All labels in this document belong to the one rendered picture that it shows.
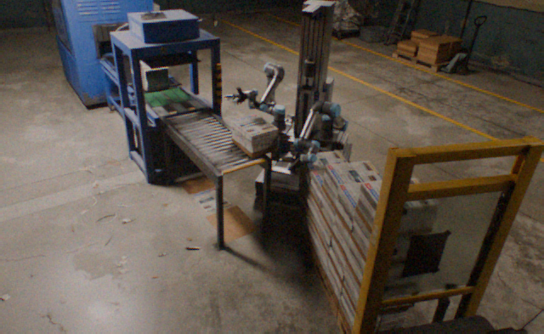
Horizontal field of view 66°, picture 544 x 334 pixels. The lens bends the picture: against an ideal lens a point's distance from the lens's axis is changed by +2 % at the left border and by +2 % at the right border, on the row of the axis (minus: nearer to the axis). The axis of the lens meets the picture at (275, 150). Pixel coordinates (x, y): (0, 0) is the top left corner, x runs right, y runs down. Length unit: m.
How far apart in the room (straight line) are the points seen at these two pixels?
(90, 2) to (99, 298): 4.11
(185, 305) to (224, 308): 0.31
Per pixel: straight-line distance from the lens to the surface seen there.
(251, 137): 3.64
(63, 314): 3.77
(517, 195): 2.37
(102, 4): 6.55
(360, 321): 2.51
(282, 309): 3.52
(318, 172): 3.56
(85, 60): 6.67
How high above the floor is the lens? 2.71
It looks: 29 degrees down
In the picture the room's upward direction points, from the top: 3 degrees clockwise
